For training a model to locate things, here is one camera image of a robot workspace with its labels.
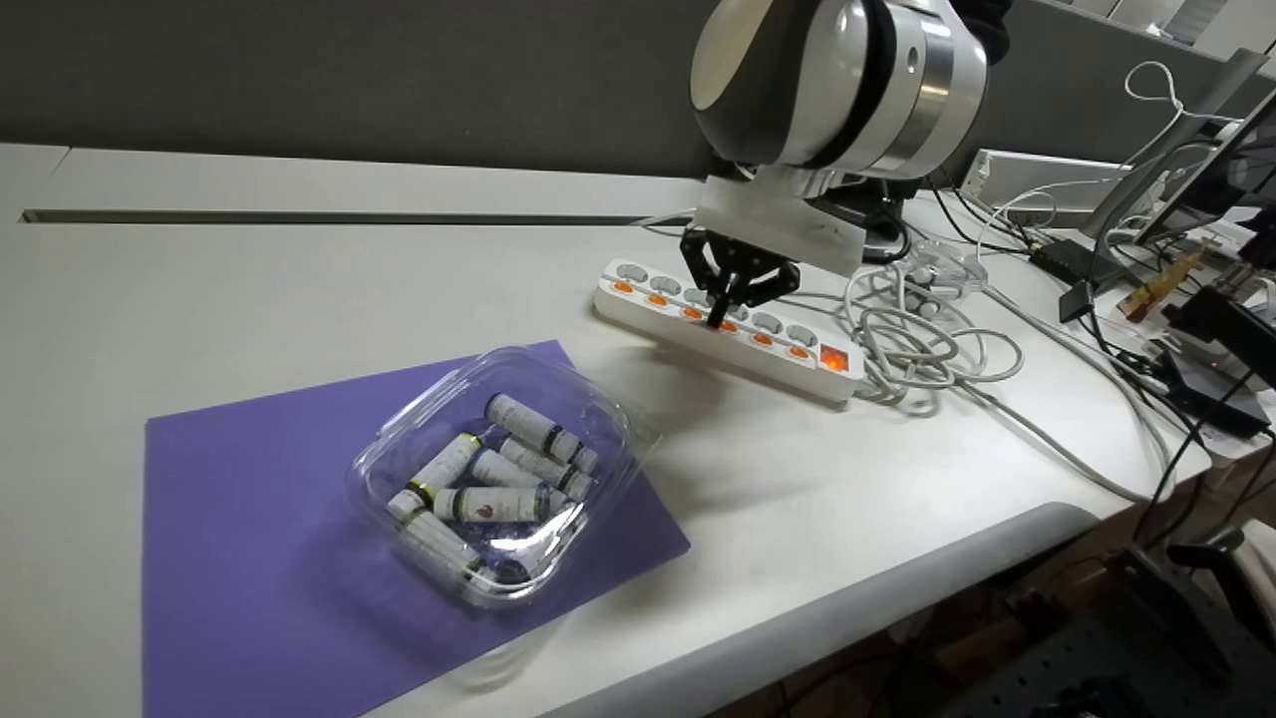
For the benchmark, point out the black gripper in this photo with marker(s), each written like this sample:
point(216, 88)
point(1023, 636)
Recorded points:
point(736, 273)

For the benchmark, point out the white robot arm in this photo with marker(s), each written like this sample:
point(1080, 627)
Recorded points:
point(822, 114)

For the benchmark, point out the white power strip orange switches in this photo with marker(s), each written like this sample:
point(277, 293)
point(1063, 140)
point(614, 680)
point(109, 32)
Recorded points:
point(759, 344)

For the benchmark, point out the white tube black band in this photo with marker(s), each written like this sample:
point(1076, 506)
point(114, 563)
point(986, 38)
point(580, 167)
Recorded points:
point(444, 470)
point(498, 470)
point(547, 470)
point(432, 544)
point(531, 427)

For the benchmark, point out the clear plastic tray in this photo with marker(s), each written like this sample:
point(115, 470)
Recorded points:
point(518, 556)

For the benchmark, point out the grey equipment box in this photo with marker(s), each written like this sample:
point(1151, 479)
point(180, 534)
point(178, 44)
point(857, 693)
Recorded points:
point(1039, 187)

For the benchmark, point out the purple paper mat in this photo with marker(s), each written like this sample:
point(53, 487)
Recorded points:
point(268, 588)

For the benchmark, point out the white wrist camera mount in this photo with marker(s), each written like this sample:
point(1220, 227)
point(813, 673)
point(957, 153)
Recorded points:
point(773, 216)

